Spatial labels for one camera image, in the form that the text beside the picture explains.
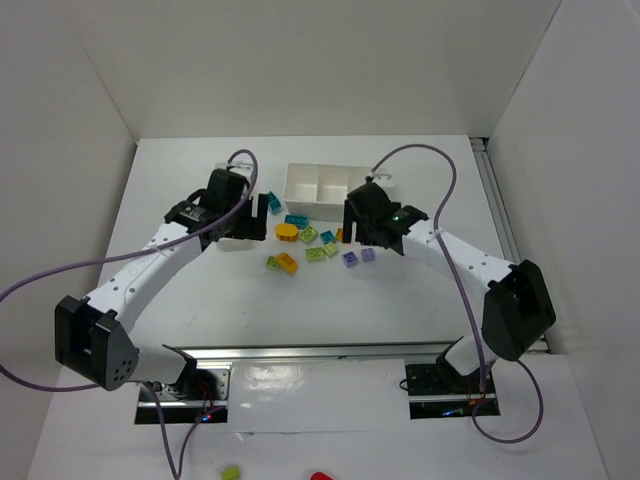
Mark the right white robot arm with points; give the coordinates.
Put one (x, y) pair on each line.
(411, 233)

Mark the orange oval lego piece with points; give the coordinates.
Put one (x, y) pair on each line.
(286, 232)

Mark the large white three-compartment tray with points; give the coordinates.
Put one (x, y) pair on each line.
(318, 191)

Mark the red object at bottom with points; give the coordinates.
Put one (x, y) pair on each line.
(320, 476)

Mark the aluminium rail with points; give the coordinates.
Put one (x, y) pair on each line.
(218, 357)
(495, 200)

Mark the small teal lego brick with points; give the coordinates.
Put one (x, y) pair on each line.
(327, 237)

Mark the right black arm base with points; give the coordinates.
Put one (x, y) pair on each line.
(436, 391)

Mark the aluminium rail right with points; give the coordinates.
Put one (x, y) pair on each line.
(495, 200)

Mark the yellow orange lego brick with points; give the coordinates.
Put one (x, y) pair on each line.
(287, 263)

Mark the aluminium rail front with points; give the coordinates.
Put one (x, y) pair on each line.
(218, 357)

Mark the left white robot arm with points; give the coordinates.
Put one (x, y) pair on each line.
(92, 334)

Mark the light green small brick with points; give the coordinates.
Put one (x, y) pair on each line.
(330, 249)

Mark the green lego brick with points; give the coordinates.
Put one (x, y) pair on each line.
(315, 254)
(272, 264)
(308, 235)

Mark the small white divided tray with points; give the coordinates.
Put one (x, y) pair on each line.
(226, 241)

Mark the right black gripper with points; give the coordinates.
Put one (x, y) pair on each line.
(364, 224)

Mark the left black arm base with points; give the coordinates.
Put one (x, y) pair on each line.
(209, 400)

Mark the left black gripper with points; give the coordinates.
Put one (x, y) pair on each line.
(245, 218)

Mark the green lego on foreground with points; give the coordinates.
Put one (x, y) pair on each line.
(231, 473)

